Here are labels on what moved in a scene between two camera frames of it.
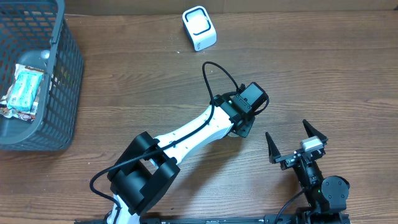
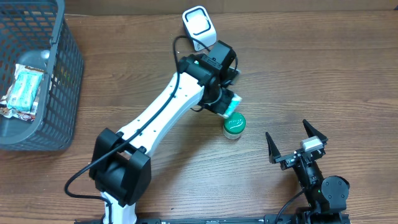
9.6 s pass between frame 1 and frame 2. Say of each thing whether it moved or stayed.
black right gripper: stayed
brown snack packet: stayed
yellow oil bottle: stayed
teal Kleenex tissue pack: moved
